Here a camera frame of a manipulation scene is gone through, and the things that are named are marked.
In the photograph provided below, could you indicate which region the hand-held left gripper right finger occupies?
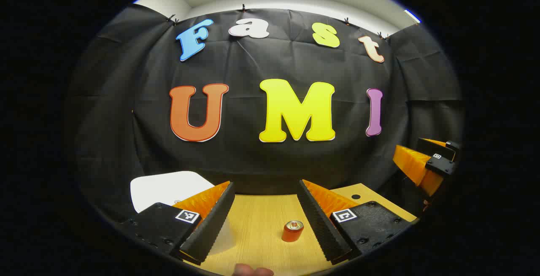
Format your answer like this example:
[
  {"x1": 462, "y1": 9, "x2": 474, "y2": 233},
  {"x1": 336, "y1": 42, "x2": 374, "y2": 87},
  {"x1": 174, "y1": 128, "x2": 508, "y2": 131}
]
[{"x1": 297, "y1": 179, "x2": 417, "y2": 266}]

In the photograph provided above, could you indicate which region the black backdrop cloth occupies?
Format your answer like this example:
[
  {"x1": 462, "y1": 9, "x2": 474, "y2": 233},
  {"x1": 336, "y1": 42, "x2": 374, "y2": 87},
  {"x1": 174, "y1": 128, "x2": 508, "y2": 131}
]
[{"x1": 65, "y1": 3, "x2": 464, "y2": 226}]

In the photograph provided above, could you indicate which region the wooden desktop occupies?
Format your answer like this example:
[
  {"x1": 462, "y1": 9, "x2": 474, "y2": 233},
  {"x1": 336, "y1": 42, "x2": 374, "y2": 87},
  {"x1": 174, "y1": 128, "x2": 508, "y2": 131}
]
[{"x1": 185, "y1": 182, "x2": 418, "y2": 276}]

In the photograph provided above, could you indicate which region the white desktop garbage bin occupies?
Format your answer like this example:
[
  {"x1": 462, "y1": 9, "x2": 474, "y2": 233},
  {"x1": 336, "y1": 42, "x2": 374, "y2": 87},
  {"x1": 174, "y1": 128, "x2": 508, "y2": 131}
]
[{"x1": 130, "y1": 170, "x2": 233, "y2": 255}]

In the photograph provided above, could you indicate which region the orange pop can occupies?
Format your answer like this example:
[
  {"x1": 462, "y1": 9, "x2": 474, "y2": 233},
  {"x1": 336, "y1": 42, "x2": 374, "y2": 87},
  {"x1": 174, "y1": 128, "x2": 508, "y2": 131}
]
[{"x1": 281, "y1": 220, "x2": 305, "y2": 243}]

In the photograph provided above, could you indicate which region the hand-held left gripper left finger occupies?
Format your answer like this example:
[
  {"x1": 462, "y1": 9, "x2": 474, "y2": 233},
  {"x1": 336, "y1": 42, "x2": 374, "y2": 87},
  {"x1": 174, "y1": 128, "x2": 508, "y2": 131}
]
[{"x1": 118, "y1": 180, "x2": 236, "y2": 267}]

